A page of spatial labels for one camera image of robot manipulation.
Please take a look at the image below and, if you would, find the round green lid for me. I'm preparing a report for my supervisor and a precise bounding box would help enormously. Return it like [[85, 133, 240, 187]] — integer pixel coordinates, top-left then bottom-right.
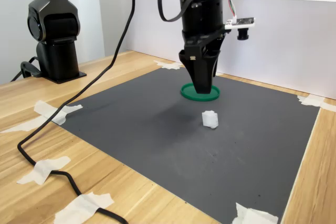
[[180, 82, 221, 102]]

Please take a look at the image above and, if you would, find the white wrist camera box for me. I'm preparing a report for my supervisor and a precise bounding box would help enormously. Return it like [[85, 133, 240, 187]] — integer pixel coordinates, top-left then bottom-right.
[[224, 17, 256, 41]]

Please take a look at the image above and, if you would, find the long black camera cable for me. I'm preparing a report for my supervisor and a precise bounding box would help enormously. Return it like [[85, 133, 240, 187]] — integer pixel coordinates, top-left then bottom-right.
[[17, 0, 237, 224]]

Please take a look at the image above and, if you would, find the dark grey mat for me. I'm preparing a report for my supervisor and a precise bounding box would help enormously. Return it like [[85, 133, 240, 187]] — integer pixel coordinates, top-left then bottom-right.
[[59, 66, 321, 224]]

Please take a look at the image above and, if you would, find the white tape piece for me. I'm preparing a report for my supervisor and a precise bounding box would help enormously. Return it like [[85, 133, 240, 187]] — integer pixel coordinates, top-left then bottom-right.
[[34, 100, 67, 126], [296, 94, 336, 112], [230, 202, 279, 224], [153, 60, 184, 70], [0, 104, 83, 134], [17, 155, 72, 186], [54, 191, 115, 224]]

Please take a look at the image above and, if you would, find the black base power cable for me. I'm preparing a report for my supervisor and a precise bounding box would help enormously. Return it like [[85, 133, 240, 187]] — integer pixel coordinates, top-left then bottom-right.
[[10, 56, 43, 82]]

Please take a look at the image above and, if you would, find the small white plastic terminal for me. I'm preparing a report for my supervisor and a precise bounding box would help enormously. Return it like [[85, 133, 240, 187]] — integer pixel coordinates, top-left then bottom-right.
[[201, 109, 219, 130]]

